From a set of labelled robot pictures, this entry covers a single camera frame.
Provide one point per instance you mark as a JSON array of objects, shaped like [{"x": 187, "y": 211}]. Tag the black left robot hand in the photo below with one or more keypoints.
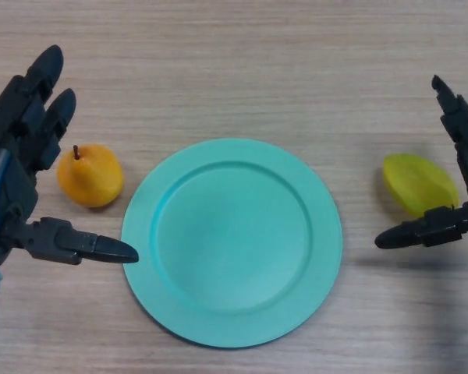
[{"x": 11, "y": 183}]

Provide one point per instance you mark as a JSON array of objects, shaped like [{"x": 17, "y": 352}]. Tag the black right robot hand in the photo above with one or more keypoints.
[{"x": 440, "y": 226}]

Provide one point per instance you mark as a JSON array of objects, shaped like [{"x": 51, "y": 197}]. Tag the yellow starfruit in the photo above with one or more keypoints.
[{"x": 417, "y": 183}]

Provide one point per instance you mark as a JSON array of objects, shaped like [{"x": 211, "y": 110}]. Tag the green round plate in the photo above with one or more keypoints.
[{"x": 234, "y": 245}]

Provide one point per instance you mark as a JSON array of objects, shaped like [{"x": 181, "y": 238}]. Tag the orange yellow pear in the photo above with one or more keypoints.
[{"x": 91, "y": 179}]

